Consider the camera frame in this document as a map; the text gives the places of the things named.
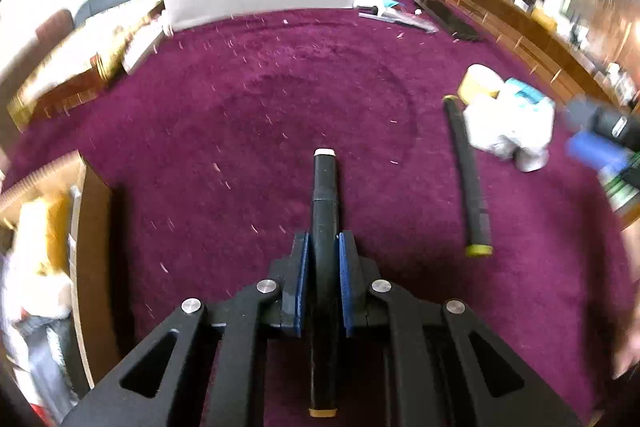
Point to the wooden sideboard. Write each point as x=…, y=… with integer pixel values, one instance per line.
x=525, y=42

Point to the yellow packet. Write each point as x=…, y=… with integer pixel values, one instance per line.
x=45, y=227

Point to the clear flat packet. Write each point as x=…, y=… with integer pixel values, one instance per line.
x=405, y=18

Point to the person's right forearm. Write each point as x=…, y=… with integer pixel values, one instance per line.
x=631, y=347

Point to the white spray bottle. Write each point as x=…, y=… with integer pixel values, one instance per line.
x=35, y=297

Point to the teal white package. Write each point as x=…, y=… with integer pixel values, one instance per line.
x=525, y=93

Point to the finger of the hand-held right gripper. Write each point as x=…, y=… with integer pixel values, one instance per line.
x=595, y=152

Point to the black marker yellow caps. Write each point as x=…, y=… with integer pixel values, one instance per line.
x=324, y=207
x=470, y=187

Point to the green capped marker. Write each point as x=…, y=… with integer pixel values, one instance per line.
x=622, y=189

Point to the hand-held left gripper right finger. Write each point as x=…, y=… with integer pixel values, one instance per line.
x=346, y=287

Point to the black pouch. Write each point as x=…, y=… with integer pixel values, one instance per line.
x=45, y=357

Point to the gold brown box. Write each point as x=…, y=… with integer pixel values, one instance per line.
x=75, y=77

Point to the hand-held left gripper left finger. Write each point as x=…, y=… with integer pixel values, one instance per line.
x=300, y=287

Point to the crumpled white paper wrapper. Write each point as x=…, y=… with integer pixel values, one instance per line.
x=487, y=127

